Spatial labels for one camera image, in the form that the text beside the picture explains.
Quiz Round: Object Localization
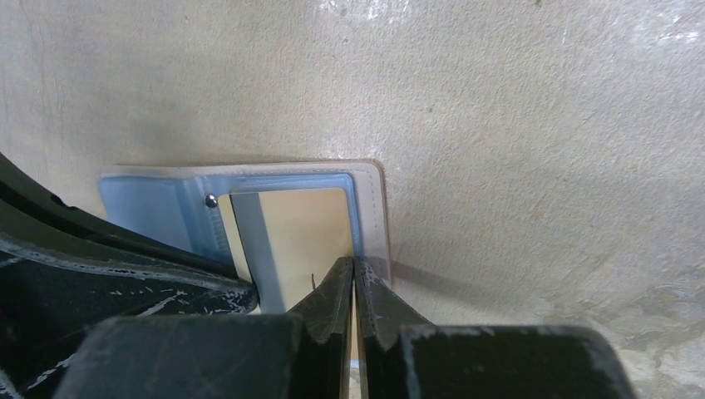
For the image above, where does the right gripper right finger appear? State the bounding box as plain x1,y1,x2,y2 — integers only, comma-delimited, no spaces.
353,257,431,398

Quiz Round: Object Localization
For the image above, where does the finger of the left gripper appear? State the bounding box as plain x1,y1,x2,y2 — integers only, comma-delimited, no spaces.
1,156,238,278
1,203,258,398

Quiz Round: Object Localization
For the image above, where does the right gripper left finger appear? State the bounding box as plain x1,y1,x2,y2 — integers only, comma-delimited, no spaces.
289,258,354,398

